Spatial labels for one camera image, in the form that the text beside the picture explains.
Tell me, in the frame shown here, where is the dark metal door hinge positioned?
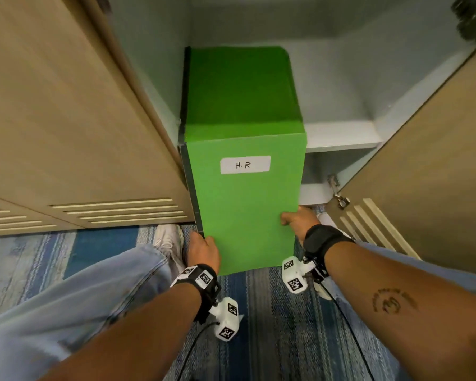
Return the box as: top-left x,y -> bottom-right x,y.
451,0 -> 476,41

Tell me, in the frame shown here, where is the person's right forearm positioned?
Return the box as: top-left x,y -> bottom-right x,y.
324,241 -> 476,381

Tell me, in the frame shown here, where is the silver door hinge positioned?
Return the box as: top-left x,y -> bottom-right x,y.
327,175 -> 351,210

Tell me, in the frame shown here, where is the wooden cabinet door with hinge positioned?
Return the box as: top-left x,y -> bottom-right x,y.
325,39 -> 476,277

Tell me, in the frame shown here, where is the white cabinet body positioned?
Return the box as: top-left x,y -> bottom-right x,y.
101,0 -> 476,207

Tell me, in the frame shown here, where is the white paper label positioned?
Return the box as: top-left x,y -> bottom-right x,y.
220,155 -> 271,175

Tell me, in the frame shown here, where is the black left camera cable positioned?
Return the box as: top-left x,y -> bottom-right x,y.
176,321 -> 221,381

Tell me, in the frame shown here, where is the person's left hand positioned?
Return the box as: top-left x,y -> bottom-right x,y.
186,232 -> 221,275

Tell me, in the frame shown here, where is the white cabinet shelf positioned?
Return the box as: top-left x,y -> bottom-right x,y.
303,120 -> 384,153

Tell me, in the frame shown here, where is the black camera cable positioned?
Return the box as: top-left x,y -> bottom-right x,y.
319,282 -> 378,381
176,321 -> 221,381

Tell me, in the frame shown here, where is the black right wrist strap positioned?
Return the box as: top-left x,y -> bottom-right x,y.
303,224 -> 356,284

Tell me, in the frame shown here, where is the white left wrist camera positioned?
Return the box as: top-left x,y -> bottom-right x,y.
209,297 -> 245,343

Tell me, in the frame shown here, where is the large wooden cabinet door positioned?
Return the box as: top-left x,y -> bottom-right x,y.
0,0 -> 196,229

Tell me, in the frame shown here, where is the person's right hand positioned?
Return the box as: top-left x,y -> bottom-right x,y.
280,205 -> 322,246

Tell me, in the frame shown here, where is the black left wrist strap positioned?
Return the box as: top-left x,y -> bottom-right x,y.
170,264 -> 222,325

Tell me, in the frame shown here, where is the white sneaker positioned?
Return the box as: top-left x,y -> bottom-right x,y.
153,224 -> 186,275

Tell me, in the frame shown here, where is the wooden slatted cabinet door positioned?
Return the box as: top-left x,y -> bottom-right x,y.
0,193 -> 79,238

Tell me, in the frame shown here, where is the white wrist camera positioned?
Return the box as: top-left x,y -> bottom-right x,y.
209,297 -> 245,343
282,256 -> 335,301

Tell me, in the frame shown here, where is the black right camera cable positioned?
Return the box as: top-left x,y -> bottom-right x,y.
319,282 -> 378,381

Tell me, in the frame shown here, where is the green cardboard box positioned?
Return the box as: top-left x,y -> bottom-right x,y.
177,45 -> 307,276

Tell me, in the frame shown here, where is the person's jeans leg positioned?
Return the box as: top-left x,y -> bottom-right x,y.
0,244 -> 183,381
355,241 -> 476,300

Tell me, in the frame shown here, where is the person's left forearm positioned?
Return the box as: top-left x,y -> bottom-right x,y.
40,282 -> 203,381

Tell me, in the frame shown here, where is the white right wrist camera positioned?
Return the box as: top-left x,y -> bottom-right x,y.
282,256 -> 335,301

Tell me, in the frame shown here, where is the black wrist strap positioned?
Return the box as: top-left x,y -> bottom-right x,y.
303,224 -> 356,284
170,264 -> 222,325

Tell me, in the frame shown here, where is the person's right jeans leg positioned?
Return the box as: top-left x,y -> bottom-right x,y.
355,241 -> 476,300

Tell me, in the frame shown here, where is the person's left jeans leg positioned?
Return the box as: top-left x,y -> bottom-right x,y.
0,244 -> 183,381

